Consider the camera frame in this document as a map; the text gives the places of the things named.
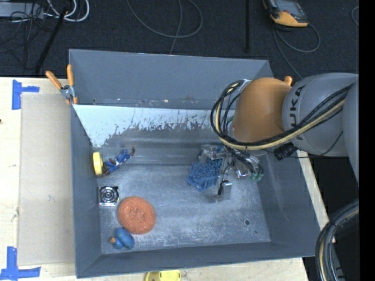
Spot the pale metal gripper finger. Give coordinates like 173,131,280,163
200,144,224,164
216,179,233,202

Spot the blue bristly brush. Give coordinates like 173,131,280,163
186,146,227,193

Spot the grey metal bin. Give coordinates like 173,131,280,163
67,48,322,279

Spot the orange round scrubber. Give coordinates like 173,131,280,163
117,196,157,235

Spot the blue toy figure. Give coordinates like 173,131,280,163
101,147,137,177

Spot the silver square ringed plate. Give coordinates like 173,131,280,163
97,186,120,207

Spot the blue toy duck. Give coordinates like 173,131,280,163
109,227,136,250

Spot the yellow round disc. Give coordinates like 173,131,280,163
93,152,104,176

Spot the pale cardboard board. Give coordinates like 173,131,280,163
16,92,77,266

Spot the black cylinder on white bracket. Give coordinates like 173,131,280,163
263,143,297,162

